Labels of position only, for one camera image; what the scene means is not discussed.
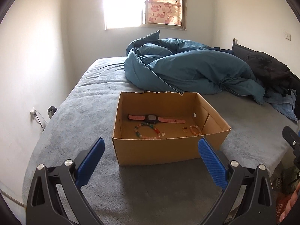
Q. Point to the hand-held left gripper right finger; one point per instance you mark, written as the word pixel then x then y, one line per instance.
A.
pixel 212 164

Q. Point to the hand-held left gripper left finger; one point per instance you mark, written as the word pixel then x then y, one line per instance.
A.
pixel 91 161

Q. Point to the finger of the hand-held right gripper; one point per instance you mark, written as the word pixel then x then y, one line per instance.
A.
pixel 290 138

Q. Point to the cardboard box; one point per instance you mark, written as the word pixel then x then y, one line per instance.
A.
pixel 152 152

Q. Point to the person's right hand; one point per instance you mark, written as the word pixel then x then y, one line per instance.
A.
pixel 294 204

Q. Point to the blue towel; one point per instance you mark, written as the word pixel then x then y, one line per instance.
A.
pixel 283 105

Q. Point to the small grey appliance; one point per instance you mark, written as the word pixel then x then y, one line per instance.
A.
pixel 52 112

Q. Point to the red printed bag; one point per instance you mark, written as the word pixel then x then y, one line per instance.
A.
pixel 281 206

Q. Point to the black clothing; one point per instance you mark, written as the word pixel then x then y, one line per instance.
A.
pixel 267 70

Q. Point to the blue duvet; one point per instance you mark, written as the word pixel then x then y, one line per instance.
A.
pixel 187 68

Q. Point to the dark headboard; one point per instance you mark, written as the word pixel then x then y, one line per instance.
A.
pixel 239 50

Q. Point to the window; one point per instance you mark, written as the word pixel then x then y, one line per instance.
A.
pixel 121 4

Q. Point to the pink floral curtain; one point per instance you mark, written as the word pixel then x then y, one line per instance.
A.
pixel 164 4

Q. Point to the white wall socket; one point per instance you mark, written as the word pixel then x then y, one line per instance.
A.
pixel 33 111

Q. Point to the white wall switch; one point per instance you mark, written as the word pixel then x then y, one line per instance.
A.
pixel 287 36

